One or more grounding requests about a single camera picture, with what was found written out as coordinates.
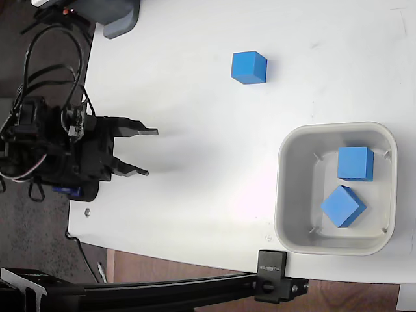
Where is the blue foam cube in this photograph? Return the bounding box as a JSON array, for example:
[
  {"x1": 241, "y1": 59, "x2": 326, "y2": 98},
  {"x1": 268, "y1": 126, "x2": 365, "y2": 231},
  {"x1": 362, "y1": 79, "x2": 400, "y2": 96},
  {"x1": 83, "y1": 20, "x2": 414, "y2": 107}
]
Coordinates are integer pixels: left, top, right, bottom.
[
  {"x1": 230, "y1": 50, "x2": 269, "y2": 86},
  {"x1": 319, "y1": 185, "x2": 368, "y2": 229},
  {"x1": 336, "y1": 146, "x2": 376, "y2": 183}
]

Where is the white plastic device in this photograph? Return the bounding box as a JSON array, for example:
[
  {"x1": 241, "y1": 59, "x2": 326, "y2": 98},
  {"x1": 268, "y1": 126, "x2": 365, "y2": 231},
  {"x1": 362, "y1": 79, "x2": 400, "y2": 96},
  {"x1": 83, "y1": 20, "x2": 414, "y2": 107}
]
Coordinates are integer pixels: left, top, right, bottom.
[{"x1": 30, "y1": 0, "x2": 68, "y2": 8}]

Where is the white plastic bin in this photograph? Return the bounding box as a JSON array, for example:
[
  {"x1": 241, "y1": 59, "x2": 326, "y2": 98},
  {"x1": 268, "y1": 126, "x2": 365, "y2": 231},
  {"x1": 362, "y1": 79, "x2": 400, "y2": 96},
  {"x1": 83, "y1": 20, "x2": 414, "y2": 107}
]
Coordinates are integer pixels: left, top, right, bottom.
[{"x1": 274, "y1": 121, "x2": 399, "y2": 257}]

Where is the black table clamp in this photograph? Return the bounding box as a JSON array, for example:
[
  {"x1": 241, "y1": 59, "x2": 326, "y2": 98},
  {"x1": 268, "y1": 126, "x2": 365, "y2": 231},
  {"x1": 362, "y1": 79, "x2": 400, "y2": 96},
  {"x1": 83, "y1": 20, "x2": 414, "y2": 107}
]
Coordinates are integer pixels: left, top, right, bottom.
[{"x1": 253, "y1": 249, "x2": 309, "y2": 304}]

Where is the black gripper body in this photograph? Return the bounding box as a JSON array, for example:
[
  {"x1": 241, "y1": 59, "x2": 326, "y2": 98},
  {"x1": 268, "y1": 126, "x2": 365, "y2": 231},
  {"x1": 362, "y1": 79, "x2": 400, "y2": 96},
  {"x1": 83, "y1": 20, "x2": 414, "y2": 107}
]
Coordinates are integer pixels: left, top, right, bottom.
[{"x1": 69, "y1": 103, "x2": 117, "y2": 183}]

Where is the thin black floor cable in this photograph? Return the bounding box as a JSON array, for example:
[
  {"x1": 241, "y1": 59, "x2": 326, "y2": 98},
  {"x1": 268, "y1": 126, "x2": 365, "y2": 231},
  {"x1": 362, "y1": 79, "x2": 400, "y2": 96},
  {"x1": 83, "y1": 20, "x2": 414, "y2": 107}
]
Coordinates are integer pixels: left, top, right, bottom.
[{"x1": 66, "y1": 231, "x2": 100, "y2": 284}]

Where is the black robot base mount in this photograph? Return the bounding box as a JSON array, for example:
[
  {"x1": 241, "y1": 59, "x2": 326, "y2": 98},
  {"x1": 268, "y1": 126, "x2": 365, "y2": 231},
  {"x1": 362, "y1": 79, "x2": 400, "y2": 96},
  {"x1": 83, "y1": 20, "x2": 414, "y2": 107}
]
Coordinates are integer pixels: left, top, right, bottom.
[{"x1": 51, "y1": 181, "x2": 100, "y2": 202}]

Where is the black aluminium rail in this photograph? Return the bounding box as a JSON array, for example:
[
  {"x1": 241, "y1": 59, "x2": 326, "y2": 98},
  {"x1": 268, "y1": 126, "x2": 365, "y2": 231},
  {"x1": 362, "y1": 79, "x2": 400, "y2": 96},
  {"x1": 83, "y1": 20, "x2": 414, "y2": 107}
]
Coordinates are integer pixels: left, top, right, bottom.
[{"x1": 79, "y1": 272, "x2": 259, "y2": 310}]

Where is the black metal bracket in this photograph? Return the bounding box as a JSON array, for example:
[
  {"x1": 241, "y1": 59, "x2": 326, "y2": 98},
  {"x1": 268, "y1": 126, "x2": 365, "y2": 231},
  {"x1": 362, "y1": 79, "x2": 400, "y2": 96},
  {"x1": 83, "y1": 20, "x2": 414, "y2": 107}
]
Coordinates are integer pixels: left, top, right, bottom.
[{"x1": 0, "y1": 266, "x2": 87, "y2": 312}]

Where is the small camera circuit board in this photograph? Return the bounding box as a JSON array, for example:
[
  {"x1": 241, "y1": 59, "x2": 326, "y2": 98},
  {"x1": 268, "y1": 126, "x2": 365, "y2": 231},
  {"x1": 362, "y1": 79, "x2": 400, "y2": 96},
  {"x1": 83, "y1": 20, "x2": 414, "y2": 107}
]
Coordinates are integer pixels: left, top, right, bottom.
[{"x1": 60, "y1": 101, "x2": 89, "y2": 141}]

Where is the black six-joint robot arm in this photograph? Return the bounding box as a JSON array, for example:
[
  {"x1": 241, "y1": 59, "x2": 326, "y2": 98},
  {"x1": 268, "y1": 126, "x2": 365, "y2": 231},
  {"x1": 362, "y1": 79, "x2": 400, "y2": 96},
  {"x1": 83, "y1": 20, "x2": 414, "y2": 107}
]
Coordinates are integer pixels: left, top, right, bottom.
[{"x1": 0, "y1": 96, "x2": 81, "y2": 192}]

